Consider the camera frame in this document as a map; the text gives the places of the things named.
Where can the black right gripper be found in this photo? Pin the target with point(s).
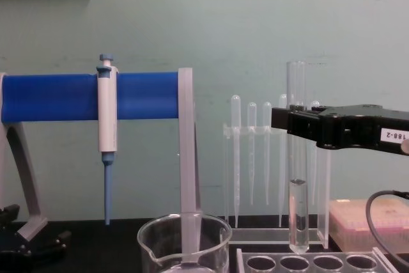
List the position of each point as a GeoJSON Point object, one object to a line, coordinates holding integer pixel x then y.
{"type": "Point", "coordinates": [354, 129]}

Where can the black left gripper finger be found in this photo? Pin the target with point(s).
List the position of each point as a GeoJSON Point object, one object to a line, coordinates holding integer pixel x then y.
{"type": "Point", "coordinates": [48, 243]}
{"type": "Point", "coordinates": [9, 213]}

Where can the glass test tube with liquid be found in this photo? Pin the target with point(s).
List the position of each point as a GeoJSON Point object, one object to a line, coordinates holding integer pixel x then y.
{"type": "Point", "coordinates": [298, 209]}

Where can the short clear plastic dropper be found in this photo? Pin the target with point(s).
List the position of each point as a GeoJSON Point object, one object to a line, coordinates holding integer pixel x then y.
{"type": "Point", "coordinates": [313, 174]}

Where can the long clear plastic dropper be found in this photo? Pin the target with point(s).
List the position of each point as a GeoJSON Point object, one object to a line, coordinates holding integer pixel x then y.
{"type": "Point", "coordinates": [235, 145]}
{"type": "Point", "coordinates": [282, 170]}

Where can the clear acrylic dropper rack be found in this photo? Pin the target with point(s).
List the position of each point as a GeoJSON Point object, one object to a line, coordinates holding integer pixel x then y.
{"type": "Point", "coordinates": [323, 209]}

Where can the pink pipette tip box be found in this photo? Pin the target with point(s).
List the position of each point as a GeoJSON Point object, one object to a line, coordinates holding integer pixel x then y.
{"type": "Point", "coordinates": [351, 222]}

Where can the grey pipette stand, blue bar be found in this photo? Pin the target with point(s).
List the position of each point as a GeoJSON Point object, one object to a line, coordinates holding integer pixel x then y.
{"type": "Point", "coordinates": [54, 97]}

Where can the white and blue micropipette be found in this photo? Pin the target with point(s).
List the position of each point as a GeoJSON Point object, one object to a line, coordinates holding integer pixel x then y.
{"type": "Point", "coordinates": [107, 116]}

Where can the clear test tube rack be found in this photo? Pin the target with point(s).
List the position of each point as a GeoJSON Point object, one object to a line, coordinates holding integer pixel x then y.
{"type": "Point", "coordinates": [313, 255]}

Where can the clear glass beaker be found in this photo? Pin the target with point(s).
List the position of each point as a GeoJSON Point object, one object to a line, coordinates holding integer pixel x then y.
{"type": "Point", "coordinates": [207, 238]}

